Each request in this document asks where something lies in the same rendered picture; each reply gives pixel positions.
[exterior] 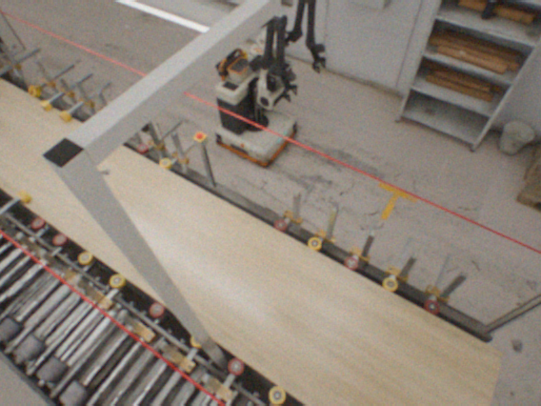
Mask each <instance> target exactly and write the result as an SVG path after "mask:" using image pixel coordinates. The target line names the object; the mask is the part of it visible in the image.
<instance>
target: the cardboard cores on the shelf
mask: <svg viewBox="0 0 541 406"><path fill-rule="evenodd" d="M487 2H488V0H460V1H459V4H458V5H460V6H464V7H467V9H472V10H478V11H482V12H483V10H484V8H485V7H486V5H487ZM540 12H541V10H535V9H530V8H526V7H522V6H518V5H514V4H511V3H507V2H502V1H498V0H496V3H495V5H494V7H493V9H492V11H491V14H492V15H496V16H499V17H504V18H508V19H510V20H514V21H518V22H521V23H525V24H530V22H531V20H532V19H535V20H536V19H537V17H538V16H539V14H540ZM429 43H430V44H432V45H433V46H436V47H439V48H438V51H437V52H438V53H441V54H444V55H447V56H449V57H452V58H455V59H458V60H462V61H465V62H468V63H471V64H473V65H474V66H476V67H479V68H482V69H485V70H489V71H494V72H497V73H500V74H503V73H504V72H505V70H509V71H515V70H516V68H517V67H518V65H519V63H517V62H514V61H515V60H516V58H517V54H518V52H519V51H518V50H514V49H511V48H508V47H505V46H501V45H498V44H495V43H491V42H488V41H485V40H482V39H478V38H475V37H473V36H472V35H469V34H465V33H462V32H459V31H455V30H450V29H446V30H445V32H442V31H438V30H436V31H435V32H434V34H433V35H432V36H431V39H430V41H429ZM422 67H425V68H428V69H432V70H434V74H433V75H431V74H428V75H427V77H426V79H425V81H426V82H430V83H432V84H436V85H439V86H442V87H445V88H448V89H451V90H454V91H460V93H463V94H466V95H469V96H472V97H475V98H478V99H481V100H485V101H488V102H491V101H492V99H493V98H494V94H491V93H489V91H492V92H495V93H498V94H499V93H500V92H501V90H502V87H501V86H499V85H496V84H493V83H491V82H488V81H484V80H481V79H478V78H476V77H473V76H470V75H467V74H464V73H462V72H459V71H453V70H450V68H448V67H445V66H442V65H439V64H436V63H433V62H430V61H427V60H425V61H424V63H423V66H422Z"/></svg>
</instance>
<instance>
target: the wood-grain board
mask: <svg viewBox="0 0 541 406"><path fill-rule="evenodd" d="M40 103H42V101H41V100H39V99H38V98H36V97H33V96H30V95H29V94H28V93H26V92H25V91H22V90H20V89H18V88H16V87H15V86H13V85H12V84H10V83H8V82H6V81H5V80H3V79H1V78H0V189H1V190H3V191H4V192H5V193H7V194H9V195H10V196H11V197H13V198H15V197H16V196H17V195H16V194H17V193H19V192H20V191H22V190H24V191H26V192H27V193H29V195H30V196H31V199H30V200H29V201H27V202H26V203H25V202H24V201H22V202H21V203H22V204H24V205H25V206H27V208H28V209H29V210H31V211H32V212H34V213H36V214H37V215H38V216H40V217H41V218H43V219H44V220H46V221H47V222H48V223H50V224H51V225H52V226H53V227H54V228H56V229H57V230H59V232H60V233H62V234H65V235H66V236H67V237H69V238H70V239H71V240H73V241H74V242H76V243H77V244H78V245H80V246H81V247H83V248H84V249H86V250H87V251H88V252H90V253H91V254H92V255H93V256H95V257H96V258H97V259H99V260H101V261H103V262H104V263H105V264H107V265H108V266H110V267H111V268H113V269H114V270H115V271H117V272H118V273H119V274H120V275H122V276H123V277H124V278H126V279H127V280H129V281H130V282H131V283H133V284H134V285H136V286H137V287H138V288H140V289H141V290H143V291H144V292H146V293H147V294H148V295H149V296H150V297H152V298H153V299H155V300H157V301H158V302H160V303H162V304H163V305H164V306H165V307H167V308H168V309H169V307H168V306H167V305H166V304H165V302H164V301H163V300H162V299H161V298H160V297H159V295H158V294H157V292H155V291H154V290H153V288H152V287H151V286H150V285H149V283H148V282H147V281H146V280H145V279H144V278H143V276H142V275H141V274H140V273H138V270H137V269H136V268H135V267H134V266H133V265H132V263H131V262H129V261H128V260H127V258H126V257H125V256H124V255H123V254H122V253H121V250H120V249H119V248H118V247H117V246H116V244H115V243H114V242H113V241H112V240H111V239H110V237H109V236H108V235H107V234H106V232H105V231H104V230H102V228H101V227H100V226H99V224H98V223H97V222H96V221H95V220H94V218H93V217H92V216H91V215H90V214H89V212H88V211H87V210H86V209H85V208H84V205H83V204H82V203H81V202H80V201H79V199H78V198H77V197H76V196H75V195H74V194H73V192H72V191H71V190H70V189H69V187H68V186H67V185H65V184H64V183H63V181H62V179H61V178H60V177H59V176H58V175H57V173H56V172H55V171H54V170H53V169H52V168H51V166H50V165H49V164H48V163H47V161H46V160H45V159H44V158H43V157H42V154H43V153H44V152H46V151H47V150H48V149H50V148H51V147H52V146H54V145H55V144H56V143H58V142H59V141H61V140H63V139H64V138H65V137H66V138H67V137H68V136H69V135H70V133H71V132H73V131H74V130H76V129H77V128H78V127H79V126H80V125H81V124H82V123H81V122H79V121H77V120H75V119H73V118H72V120H70V121H69V122H67V123H66V122H65V121H63V120H62V119H61V118H60V116H59V114H60V113H61V112H60V111H59V110H57V109H55V108H51V110H49V111H48V112H45V111H43V110H42V109H41V107H40V106H39V104H40ZM95 167H96V169H97V170H98V171H99V172H100V171H102V170H106V169H111V171H110V175H109V176H107V175H102V177H104V178H105V179H106V181H107V182H108V185H109V186H110V188H111V190H112V191H113V193H114V194H115V196H116V197H117V199H118V200H119V202H120V203H121V204H122V207H123V208H124V210H125V211H126V213H127V214H128V216H129V217H130V219H131V221H132V222H134V224H135V225H136V228H137V229H138V231H139V232H140V233H141V234H142V235H143V237H144V238H145V240H146V241H147V243H148V244H149V246H150V249H151V250H152V252H153V253H154V255H155V256H156V257H157V259H159V260H160V262H161V263H162V265H163V266H164V268H165V269H166V272H167V273H168V275H169V276H170V278H171V280H172V281H173V282H174V284H175V285H176V287H177V288H178V290H179V292H180V294H182V295H183V297H185V299H186V300H187V302H188V303H189V305H190V306H191V308H192V309H193V311H194V313H195V315H196V316H197V318H198V319H199V321H200V322H201V324H203V325H204V327H205V328H206V330H207V331H208V332H209V334H210V337H211V338H212V340H213V341H214V342H215V343H217V344H218V345H220V346H221V347H222V348H225V349H226V350H228V351H229V352H231V353H232V354H233V355H235V356H237V357H238V358H239V359H240V360H242V362H244V363H245V364H248V365H249V366H250V367H252V368H253V369H254V370H255V371H257V372H258V373H259V374H261V375H262V376H264V377H265V378H268V379H269V380H271V381H272V382H274V383H275V384H276V386H278V387H280V388H282V389H283V390H284V391H285V392H286V393H288V394H289V395H292V396H293V397H295V398H296V399H298V400H299V401H300V402H302V403H303V404H305V405H306V406H490V405H491V398H492V394H493V390H494V387H495V382H496V379H497V377H498V375H499V371H500V367H501V363H502V359H503V355H504V353H503V352H501V351H499V350H497V349H495V348H493V347H492V346H490V345H488V344H486V343H484V342H482V341H481V340H479V339H477V338H475V337H473V336H471V335H469V334H467V333H465V332H463V331H461V330H459V329H458V328H455V327H453V326H451V325H450V324H448V323H447V322H445V321H443V320H441V319H439V318H437V316H436V315H433V314H431V313H429V312H426V311H425V310H423V309H421V308H419V307H417V306H415V305H414V304H412V303H410V302H409V301H407V300H405V299H404V298H402V297H399V296H397V295H395V294H393V293H391V292H389V291H387V290H385V288H383V287H382V286H380V285H378V284H375V283H373V282H371V281H370V280H368V279H366V278H365V277H363V276H361V275H359V274H357V273H354V272H352V271H350V270H348V269H347V268H345V266H343V265H341V264H339V263H337V262H336V261H334V260H331V259H329V258H327V257H325V256H324V255H322V254H320V253H318V252H316V251H315V250H312V249H310V248H308V247H306V245H304V244H303V243H301V242H299V241H297V240H295V239H293V238H291V237H289V236H287V235H285V234H283V233H281V232H279V231H277V230H275V229H274V228H272V227H270V225H268V224H266V223H264V222H262V221H260V220H259V219H257V218H255V217H253V216H251V215H248V214H246V213H244V212H242V211H240V210H238V209H236V208H235V207H233V206H232V205H231V204H230V203H227V202H225V201H224V200H222V199H220V198H218V197H216V196H214V195H213V194H211V193H208V192H205V191H203V190H202V189H200V188H198V187H196V186H194V184H192V183H191V182H189V181H188V180H186V179H183V178H181V177H180V176H178V175H176V174H174V173H171V172H170V171H168V170H166V169H164V168H162V167H159V166H158V165H156V164H154V162H152V161H150V160H148V158H146V157H144V156H142V155H140V154H138V153H136V152H134V151H131V150H129V149H127V148H125V147H124V146H122V145H121V146H120V147H119V148H118V149H117V150H116V151H114V152H113V153H112V154H111V155H109V156H108V157H107V158H106V159H105V161H103V162H101V163H100V164H99V165H98V166H95ZM17 197H18V196H17Z"/></svg>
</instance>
